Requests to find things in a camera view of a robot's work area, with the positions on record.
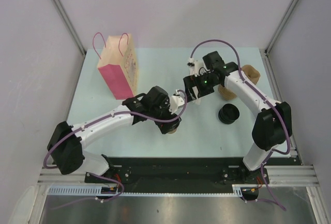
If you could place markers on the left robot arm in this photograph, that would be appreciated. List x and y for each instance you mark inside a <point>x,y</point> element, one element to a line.
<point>66,149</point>

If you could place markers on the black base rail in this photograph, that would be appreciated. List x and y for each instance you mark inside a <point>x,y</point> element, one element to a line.
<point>178,175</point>

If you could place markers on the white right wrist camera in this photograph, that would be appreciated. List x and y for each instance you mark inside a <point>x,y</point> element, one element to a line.
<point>195,67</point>

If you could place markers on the white wrapped straws bundle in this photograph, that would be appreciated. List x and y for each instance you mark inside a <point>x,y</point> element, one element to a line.
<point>194,96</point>

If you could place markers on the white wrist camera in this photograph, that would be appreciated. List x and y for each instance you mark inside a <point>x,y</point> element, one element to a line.
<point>177,101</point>
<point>195,67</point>

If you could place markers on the brown pulp cup carrier stack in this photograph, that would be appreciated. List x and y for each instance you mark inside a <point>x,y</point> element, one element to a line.
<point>251,73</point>

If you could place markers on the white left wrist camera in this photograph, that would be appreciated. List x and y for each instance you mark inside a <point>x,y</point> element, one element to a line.
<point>177,101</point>

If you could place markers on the left aluminium frame post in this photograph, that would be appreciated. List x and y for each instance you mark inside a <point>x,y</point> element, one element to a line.
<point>60,9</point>

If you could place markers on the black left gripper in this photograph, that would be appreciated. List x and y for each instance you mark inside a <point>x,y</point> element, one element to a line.
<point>164,127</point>

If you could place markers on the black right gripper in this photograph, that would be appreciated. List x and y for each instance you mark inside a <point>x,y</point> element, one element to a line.
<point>191,81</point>

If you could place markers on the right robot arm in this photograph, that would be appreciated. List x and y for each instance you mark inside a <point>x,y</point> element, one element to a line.
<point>273,120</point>

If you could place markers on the aluminium frame post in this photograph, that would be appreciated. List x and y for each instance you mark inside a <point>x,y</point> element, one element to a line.
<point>281,26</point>
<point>60,9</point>

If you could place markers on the brown paper cup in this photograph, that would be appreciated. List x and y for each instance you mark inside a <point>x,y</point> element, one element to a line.
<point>172,131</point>

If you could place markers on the right aluminium frame post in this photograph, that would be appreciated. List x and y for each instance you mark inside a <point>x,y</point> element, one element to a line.
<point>281,26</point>

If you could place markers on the pink paper gift bag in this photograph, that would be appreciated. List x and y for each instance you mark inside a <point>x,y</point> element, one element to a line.
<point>118,66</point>

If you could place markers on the black cup lid stack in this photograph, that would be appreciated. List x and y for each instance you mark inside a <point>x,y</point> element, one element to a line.
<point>228,114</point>

